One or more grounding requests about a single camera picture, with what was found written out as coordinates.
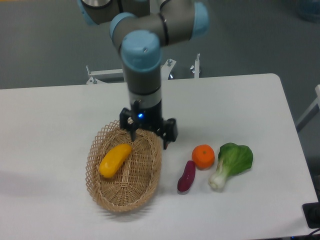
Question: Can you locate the black device at table corner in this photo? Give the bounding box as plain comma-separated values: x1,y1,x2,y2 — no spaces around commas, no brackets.
302,202,320,229

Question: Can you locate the woven wicker basket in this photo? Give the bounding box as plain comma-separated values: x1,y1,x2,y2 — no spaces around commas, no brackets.
85,120,162,212

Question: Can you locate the green bok choy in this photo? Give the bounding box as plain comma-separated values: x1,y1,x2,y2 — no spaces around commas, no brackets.
208,142,254,190

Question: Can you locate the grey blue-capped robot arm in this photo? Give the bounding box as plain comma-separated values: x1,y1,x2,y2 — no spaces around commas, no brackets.
77,0,210,147

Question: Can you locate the white frame at right edge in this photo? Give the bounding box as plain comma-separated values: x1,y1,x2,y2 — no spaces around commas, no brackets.
295,84,320,133

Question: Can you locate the yellow mango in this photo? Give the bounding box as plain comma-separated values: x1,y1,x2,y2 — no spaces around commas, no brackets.
98,143,132,178

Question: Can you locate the orange tangerine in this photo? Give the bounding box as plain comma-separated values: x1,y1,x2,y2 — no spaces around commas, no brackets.
191,144,215,169

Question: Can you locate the purple sweet potato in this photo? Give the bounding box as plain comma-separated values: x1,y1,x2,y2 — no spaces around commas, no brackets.
177,160,196,192

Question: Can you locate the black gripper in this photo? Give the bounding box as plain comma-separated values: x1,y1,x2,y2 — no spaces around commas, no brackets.
119,92,178,150

